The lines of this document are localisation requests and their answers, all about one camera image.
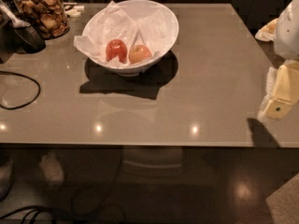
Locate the small white items on table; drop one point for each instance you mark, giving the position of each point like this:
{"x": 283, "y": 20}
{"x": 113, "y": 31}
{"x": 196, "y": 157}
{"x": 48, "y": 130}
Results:
{"x": 73, "y": 10}

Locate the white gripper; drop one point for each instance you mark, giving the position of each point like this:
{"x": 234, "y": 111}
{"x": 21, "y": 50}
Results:
{"x": 288, "y": 36}

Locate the white shoe under table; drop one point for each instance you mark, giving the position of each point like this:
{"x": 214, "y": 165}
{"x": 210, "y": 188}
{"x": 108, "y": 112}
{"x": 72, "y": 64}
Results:
{"x": 52, "y": 170}

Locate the black appliance with handle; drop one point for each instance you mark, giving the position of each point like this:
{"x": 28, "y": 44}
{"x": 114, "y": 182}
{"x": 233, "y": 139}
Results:
{"x": 24, "y": 37}

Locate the orange yellow apple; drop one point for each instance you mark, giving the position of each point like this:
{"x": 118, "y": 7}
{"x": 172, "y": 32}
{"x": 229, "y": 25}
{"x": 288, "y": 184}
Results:
{"x": 138, "y": 53}

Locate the white bowl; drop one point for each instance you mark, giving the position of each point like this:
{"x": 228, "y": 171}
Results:
{"x": 137, "y": 31}

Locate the white paper liner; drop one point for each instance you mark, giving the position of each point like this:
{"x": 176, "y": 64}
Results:
{"x": 106, "y": 31}

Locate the glass jar of dried slices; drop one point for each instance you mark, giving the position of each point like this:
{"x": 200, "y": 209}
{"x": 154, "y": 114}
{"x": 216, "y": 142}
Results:
{"x": 47, "y": 15}

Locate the red apple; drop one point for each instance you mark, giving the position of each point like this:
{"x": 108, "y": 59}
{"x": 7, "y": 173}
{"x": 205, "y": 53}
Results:
{"x": 116, "y": 49}

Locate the white cloth at right edge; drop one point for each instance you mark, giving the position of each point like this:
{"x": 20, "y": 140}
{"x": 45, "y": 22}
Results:
{"x": 267, "y": 32}

